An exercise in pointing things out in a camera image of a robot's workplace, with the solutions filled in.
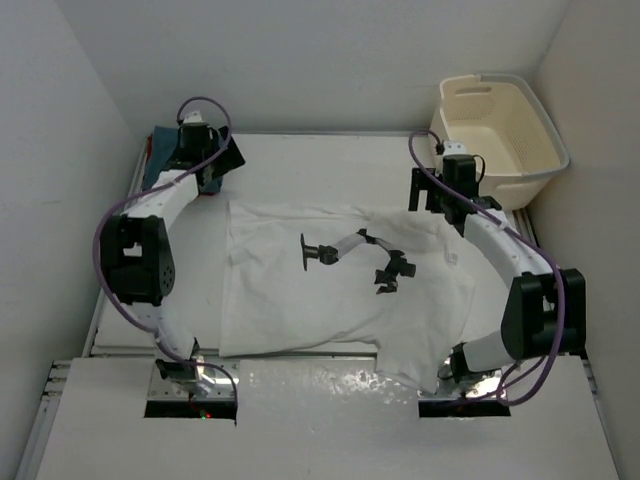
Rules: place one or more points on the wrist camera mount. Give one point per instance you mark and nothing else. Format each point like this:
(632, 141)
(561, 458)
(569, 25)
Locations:
(453, 148)
(193, 118)

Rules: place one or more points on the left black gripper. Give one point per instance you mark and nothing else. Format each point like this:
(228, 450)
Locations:
(228, 161)

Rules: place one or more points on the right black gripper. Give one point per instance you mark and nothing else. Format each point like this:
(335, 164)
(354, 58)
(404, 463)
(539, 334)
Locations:
(420, 184)

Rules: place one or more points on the white t shirt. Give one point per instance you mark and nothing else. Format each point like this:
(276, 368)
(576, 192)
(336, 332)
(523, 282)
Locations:
(299, 277)

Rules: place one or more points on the cream laundry basket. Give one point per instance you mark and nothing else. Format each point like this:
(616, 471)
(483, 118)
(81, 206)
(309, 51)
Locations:
(498, 117)

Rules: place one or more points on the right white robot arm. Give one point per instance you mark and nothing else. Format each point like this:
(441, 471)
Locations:
(545, 312)

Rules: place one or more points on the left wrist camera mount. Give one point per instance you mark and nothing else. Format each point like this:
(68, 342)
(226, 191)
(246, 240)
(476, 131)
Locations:
(193, 118)

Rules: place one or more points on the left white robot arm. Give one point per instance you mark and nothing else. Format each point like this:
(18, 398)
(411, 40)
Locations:
(135, 255)

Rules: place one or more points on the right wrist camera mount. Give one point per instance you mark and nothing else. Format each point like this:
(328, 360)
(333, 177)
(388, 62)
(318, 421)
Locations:
(453, 148)

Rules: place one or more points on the blue t shirt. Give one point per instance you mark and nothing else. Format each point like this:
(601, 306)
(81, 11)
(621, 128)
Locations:
(161, 145)

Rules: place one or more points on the reflective foil panel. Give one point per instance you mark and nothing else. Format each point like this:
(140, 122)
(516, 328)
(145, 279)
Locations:
(330, 391)

